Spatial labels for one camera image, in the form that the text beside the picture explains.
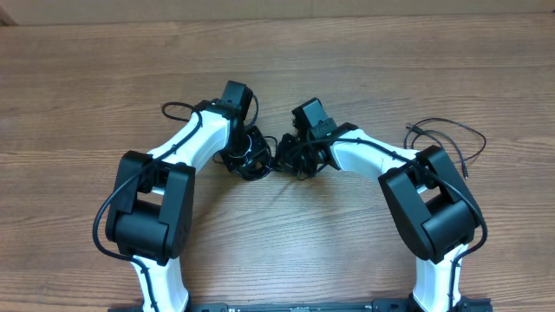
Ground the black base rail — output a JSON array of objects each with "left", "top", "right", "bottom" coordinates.
[{"left": 108, "top": 296, "right": 493, "bottom": 312}]

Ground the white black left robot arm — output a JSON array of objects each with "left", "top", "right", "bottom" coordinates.
[{"left": 92, "top": 81, "right": 271, "bottom": 311}]

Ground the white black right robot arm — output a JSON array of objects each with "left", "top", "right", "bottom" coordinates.
[{"left": 276, "top": 123, "right": 492, "bottom": 311}]

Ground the thin black usb cable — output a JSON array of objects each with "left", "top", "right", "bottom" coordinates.
[{"left": 402, "top": 117, "right": 487, "bottom": 180}]

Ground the thick black usb cable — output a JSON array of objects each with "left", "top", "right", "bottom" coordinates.
[{"left": 212, "top": 135, "right": 281, "bottom": 182}]

